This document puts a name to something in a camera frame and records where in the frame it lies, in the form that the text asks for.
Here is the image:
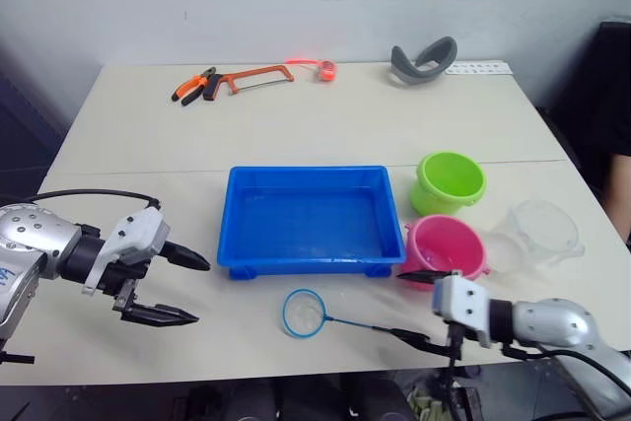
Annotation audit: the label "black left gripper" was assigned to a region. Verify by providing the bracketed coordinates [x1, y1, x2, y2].
[97, 241, 213, 329]

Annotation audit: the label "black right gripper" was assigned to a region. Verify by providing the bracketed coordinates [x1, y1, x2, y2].
[391, 269, 466, 361]

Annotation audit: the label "pink plastic bucket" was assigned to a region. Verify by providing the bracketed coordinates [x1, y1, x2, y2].
[402, 214, 493, 293]

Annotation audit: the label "blue hand fish net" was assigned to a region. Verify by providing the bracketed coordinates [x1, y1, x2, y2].
[281, 288, 431, 344]

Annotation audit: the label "green plastic bucket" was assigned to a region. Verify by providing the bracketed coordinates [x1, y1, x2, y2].
[409, 150, 489, 218]

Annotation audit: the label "clear plastic cup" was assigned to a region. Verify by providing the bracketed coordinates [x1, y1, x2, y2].
[485, 199, 587, 275]

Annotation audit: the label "blue plastic tub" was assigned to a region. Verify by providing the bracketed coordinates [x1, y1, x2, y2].
[216, 165, 408, 281]

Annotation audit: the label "dark rounded shape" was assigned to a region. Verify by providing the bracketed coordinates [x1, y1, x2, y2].
[338, 375, 411, 421]

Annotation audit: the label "orange hacksaw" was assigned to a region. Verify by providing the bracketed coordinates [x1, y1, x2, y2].
[201, 63, 296, 102]

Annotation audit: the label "grey curved headband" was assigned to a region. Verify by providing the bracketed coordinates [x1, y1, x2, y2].
[389, 35, 459, 88]

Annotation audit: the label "white printed strip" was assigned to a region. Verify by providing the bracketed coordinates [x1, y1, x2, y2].
[445, 60, 515, 78]

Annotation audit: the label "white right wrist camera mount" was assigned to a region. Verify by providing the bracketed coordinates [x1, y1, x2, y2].
[432, 274, 495, 349]

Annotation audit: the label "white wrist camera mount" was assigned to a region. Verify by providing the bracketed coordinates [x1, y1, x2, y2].
[81, 206, 172, 297]
[432, 274, 495, 349]

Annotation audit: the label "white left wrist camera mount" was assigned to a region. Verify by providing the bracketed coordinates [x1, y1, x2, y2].
[81, 206, 172, 297]

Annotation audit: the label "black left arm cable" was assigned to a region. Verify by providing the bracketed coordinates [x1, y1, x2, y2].
[0, 187, 163, 211]

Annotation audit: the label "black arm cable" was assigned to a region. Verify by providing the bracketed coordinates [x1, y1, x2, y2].
[0, 187, 163, 211]
[501, 341, 631, 386]

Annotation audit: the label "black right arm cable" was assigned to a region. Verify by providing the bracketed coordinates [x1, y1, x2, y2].
[501, 341, 631, 386]

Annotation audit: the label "orange handled pliers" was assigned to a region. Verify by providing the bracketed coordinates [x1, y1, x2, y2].
[171, 65, 224, 107]

